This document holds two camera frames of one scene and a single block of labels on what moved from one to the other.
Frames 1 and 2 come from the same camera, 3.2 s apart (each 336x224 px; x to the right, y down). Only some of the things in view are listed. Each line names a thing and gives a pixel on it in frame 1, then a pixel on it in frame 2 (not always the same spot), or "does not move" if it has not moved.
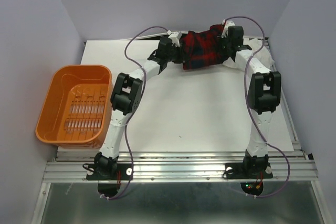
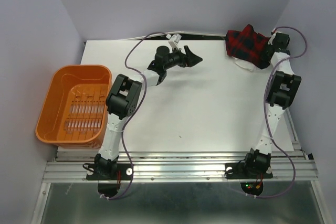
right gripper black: x=222 y=51 → x=264 y=57
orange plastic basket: x=75 y=112 does not move
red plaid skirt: x=204 y=49 → x=248 y=45
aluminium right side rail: x=297 y=143 does not move
